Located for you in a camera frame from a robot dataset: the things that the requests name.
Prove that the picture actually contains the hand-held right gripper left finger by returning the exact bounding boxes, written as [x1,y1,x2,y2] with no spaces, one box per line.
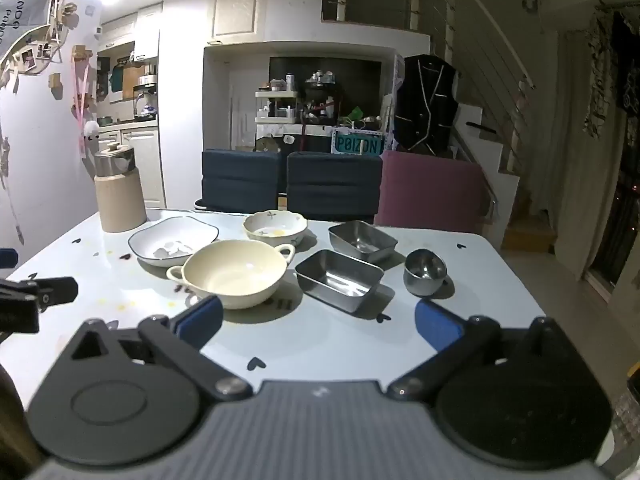
[60,296,251,403]

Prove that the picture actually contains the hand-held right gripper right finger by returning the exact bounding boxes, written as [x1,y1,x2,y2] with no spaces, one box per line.
[386,300,583,401]

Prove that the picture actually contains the cream two-handled bowl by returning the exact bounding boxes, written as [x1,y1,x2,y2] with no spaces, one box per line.
[166,239,296,310]

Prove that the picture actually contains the small round steel bowl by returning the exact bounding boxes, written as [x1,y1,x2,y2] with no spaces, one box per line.
[403,248,449,297]

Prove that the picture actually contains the steel rectangular tray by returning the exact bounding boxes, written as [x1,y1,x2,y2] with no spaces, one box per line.
[294,248,385,315]
[328,219,399,264]

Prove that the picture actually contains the floral ceramic bowl yellow rim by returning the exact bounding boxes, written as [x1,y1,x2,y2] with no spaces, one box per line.
[243,209,307,251]

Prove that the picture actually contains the white square plate dark rim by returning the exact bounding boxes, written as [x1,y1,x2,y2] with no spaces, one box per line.
[127,215,220,267]

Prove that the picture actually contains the beige thermos with steel lid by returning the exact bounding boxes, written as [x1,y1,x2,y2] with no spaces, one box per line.
[94,141,148,234]

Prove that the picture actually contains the purple upholstered chair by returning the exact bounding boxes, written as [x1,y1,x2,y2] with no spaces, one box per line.
[374,150,496,235]

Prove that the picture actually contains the dark blue chair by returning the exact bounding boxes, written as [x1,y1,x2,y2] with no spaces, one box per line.
[286,151,384,225]
[201,148,282,214]

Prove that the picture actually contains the white kitchen cabinet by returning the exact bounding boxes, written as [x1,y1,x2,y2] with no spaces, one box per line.
[119,129,167,209]

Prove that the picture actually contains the pink ribbon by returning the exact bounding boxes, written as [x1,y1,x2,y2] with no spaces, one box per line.
[71,55,95,157]

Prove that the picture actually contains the teal sign board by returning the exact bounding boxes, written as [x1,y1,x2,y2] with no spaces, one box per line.
[331,129,386,156]

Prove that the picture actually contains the staircase with railing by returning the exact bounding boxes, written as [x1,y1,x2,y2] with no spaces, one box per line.
[442,0,558,252]

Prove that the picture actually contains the black jacket with white trim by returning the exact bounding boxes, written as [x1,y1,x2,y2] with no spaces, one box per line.
[394,53,459,153]

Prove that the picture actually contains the white shelf cart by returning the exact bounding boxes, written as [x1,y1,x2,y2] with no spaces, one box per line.
[254,89,302,127]

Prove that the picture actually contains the patterned curtain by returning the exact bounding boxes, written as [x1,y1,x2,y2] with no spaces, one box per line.
[581,4,627,141]

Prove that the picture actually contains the wall photo display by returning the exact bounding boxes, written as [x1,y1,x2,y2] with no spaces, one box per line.
[0,0,77,92]

